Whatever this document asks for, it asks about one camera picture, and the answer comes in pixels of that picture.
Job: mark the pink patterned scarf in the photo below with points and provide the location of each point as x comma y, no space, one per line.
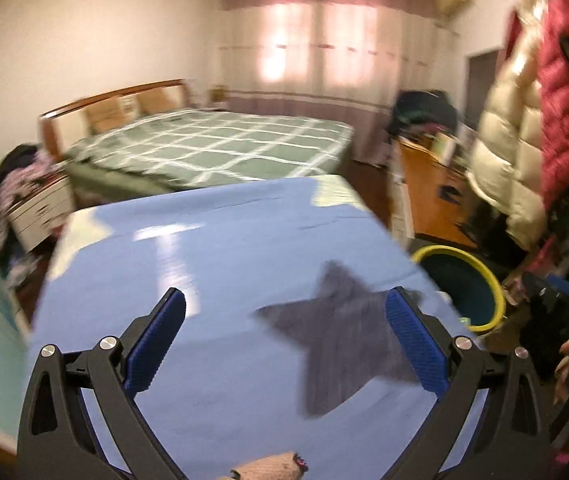
544,260

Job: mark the wooden bed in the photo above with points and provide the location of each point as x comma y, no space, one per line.
67,127

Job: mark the wooden desk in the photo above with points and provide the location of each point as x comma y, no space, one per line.
429,210

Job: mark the pink white curtain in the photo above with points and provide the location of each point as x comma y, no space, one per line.
314,50

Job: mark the brown pillow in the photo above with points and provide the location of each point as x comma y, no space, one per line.
157,102
107,112

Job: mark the yellow rim bin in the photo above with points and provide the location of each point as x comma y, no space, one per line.
464,290

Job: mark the blue star blanket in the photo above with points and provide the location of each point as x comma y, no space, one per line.
214,260

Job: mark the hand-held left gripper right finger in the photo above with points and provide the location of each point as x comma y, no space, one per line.
414,345

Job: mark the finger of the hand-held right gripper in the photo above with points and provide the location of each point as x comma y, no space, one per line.
562,286

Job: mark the green plaid quilt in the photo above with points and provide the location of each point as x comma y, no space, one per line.
214,145

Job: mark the cream puffer jacket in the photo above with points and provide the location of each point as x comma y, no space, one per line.
504,160

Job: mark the person's left forearm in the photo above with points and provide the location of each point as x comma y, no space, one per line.
269,467

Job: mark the pile of dark clothes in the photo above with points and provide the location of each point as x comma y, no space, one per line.
424,110

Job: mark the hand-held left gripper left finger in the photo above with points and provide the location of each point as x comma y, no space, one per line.
157,340

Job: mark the white nightstand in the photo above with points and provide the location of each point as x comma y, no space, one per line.
39,210

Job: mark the floral cloth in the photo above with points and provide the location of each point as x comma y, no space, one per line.
27,175

